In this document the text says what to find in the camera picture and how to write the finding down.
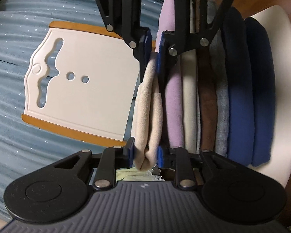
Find white orange shelf panel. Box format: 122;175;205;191
22;21;140;147

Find grey folded garment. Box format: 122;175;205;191
207;0;230;157

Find brown folded garment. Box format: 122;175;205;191
194;0;218;151

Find beige garment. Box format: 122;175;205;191
131;52;163;171

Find teal curtain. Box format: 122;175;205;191
0;0;170;222

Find lilac folded garment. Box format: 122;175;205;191
156;0;184;147

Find cream folded garment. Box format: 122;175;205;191
180;50;197;154

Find white wooden shelf board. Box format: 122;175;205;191
250;5;291;186

